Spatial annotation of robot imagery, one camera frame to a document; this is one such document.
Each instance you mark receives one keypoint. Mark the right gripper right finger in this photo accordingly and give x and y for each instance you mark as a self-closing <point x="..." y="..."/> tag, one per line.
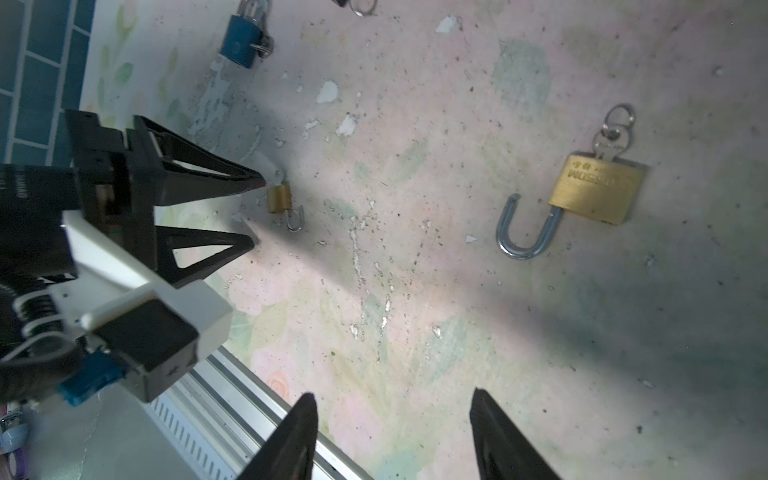
<point x="502" y="451"/>

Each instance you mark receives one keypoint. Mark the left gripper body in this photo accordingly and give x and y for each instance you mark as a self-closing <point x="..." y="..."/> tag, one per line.
<point x="114" y="183"/>

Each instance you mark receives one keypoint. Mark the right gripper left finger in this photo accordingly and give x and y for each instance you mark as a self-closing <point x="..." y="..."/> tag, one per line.
<point x="289" y="451"/>

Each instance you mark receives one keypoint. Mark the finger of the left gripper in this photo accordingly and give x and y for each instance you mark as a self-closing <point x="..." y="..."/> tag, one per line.
<point x="212" y="249"/>
<point x="181" y="171"/>

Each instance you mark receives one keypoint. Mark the small brass padlock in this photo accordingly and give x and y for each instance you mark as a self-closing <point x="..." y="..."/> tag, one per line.
<point x="278" y="194"/>

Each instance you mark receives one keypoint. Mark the blue padlock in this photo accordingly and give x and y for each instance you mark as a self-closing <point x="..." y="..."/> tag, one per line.
<point x="246" y="38"/>

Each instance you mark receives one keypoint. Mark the black padlock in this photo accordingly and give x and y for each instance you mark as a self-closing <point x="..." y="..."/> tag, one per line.
<point x="361" y="8"/>

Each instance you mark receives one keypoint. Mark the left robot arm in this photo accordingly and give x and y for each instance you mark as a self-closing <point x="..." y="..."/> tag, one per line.
<point x="33" y="255"/>

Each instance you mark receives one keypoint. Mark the large brass padlock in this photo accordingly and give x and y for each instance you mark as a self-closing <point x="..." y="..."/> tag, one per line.
<point x="601" y="185"/>

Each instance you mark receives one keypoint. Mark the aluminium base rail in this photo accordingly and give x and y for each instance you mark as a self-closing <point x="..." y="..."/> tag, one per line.
<point x="219" y="415"/>

